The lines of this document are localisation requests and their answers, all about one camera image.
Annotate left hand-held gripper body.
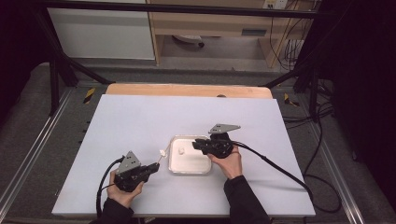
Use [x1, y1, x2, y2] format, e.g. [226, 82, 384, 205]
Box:
[113, 150, 149, 192]

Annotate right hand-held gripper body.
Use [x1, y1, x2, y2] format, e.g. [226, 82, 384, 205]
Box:
[204, 123, 242, 159]

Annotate square white tray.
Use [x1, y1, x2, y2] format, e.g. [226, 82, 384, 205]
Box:
[168, 134, 213, 175]

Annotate person's right hand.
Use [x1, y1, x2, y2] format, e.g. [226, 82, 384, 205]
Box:
[207, 147, 243, 180]

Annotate person's left hand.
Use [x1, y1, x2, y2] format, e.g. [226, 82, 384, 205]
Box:
[106, 171, 145, 209]

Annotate large white board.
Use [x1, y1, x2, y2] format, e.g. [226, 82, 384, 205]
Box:
[51, 93, 317, 217]

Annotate wooden table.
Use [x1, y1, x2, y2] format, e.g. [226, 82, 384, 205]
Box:
[105, 82, 274, 100]

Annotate yellow black tape mark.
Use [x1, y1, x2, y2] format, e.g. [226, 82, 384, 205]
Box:
[283, 92, 301, 107]

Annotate office chair base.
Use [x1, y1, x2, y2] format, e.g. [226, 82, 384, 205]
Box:
[172, 34, 205, 49]

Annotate light wooden desk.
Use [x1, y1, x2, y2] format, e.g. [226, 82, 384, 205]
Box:
[146, 0, 316, 68]

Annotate white cabinet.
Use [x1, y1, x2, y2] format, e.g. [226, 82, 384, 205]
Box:
[48, 0, 156, 61]

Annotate white power outlet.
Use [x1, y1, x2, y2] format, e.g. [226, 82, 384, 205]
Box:
[262, 0, 290, 10]

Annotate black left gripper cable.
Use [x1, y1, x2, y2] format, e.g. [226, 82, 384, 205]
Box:
[95, 156, 125, 218]

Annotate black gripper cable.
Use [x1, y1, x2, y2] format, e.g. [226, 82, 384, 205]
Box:
[232, 140, 342, 215]
[95, 156, 125, 218]

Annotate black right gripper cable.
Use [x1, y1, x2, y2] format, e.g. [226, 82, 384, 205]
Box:
[232, 140, 342, 215]

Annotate black floor cables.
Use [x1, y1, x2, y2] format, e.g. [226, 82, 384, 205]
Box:
[281, 78, 335, 132]

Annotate aluminium floor rail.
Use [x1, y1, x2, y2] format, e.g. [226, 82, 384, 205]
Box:
[0, 88, 75, 213]
[306, 122, 369, 224]

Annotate hanging black cables bundle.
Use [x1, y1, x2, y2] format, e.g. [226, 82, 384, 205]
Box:
[268, 8, 305, 72]

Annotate black metal frame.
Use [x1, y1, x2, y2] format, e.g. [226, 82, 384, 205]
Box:
[31, 0, 326, 118]

